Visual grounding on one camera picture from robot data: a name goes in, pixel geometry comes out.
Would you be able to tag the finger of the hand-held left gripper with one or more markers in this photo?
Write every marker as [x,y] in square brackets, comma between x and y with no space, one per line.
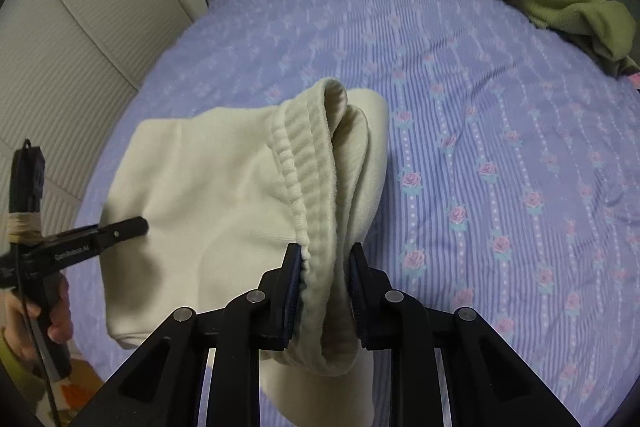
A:
[125,229]

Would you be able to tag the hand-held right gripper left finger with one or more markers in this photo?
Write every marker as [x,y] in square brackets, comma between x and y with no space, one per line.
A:
[291,297]

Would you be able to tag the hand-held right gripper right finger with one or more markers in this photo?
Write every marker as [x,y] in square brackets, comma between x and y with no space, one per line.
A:
[359,302]

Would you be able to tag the cream pants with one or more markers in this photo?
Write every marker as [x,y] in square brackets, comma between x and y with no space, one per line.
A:
[200,187]

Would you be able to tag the person's left forearm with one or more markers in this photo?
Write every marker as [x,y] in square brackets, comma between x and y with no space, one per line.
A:
[15,379]

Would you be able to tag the person's left hand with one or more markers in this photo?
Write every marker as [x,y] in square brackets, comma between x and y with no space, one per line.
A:
[61,307]

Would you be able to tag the orange patterned object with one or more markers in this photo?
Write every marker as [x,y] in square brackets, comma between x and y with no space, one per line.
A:
[82,382]

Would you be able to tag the white wardrobe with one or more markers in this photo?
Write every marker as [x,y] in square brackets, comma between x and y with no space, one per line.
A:
[75,32]

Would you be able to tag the purple floral bed sheet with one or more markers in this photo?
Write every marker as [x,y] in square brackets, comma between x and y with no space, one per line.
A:
[475,107]

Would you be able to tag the pink cloth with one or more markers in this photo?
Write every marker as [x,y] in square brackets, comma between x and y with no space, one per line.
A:
[636,80]

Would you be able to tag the green knit sweater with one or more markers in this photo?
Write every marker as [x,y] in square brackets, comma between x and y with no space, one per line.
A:
[565,2]

